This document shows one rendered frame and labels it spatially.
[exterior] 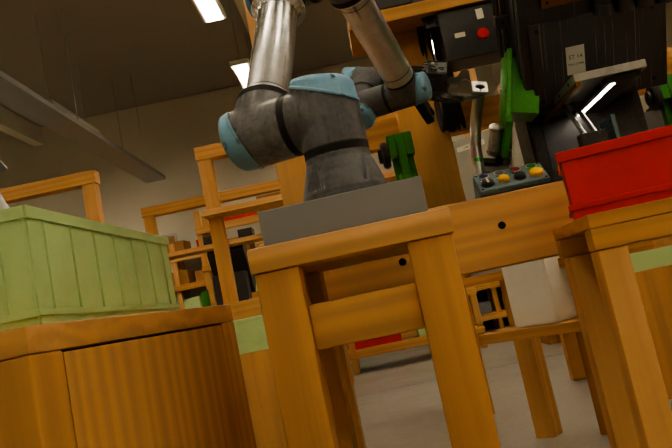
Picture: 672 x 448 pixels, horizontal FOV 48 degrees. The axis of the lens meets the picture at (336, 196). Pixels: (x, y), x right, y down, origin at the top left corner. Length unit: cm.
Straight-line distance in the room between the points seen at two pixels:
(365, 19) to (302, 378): 85
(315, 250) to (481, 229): 54
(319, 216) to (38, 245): 41
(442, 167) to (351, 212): 108
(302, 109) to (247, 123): 11
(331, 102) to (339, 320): 37
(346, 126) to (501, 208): 46
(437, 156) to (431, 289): 112
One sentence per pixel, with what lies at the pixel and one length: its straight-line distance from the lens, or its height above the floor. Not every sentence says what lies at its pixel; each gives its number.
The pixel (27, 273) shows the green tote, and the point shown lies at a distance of 112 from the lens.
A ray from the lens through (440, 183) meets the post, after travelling 223.
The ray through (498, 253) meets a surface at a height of 78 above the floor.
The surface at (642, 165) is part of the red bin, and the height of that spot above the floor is 86.
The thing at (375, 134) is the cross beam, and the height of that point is 123.
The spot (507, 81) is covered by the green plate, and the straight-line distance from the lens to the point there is 192.
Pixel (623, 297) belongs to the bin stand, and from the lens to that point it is 132.
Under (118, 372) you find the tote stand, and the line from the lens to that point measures 118.
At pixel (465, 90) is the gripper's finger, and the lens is 198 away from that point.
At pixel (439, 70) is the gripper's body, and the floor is 127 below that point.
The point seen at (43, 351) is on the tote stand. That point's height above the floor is 76.
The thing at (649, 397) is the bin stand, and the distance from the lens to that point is 134.
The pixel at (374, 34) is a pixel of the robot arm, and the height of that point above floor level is 131.
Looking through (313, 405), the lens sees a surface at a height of 60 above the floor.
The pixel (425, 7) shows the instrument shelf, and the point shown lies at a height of 152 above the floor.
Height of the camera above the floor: 73
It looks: 9 degrees up
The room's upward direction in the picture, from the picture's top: 12 degrees counter-clockwise
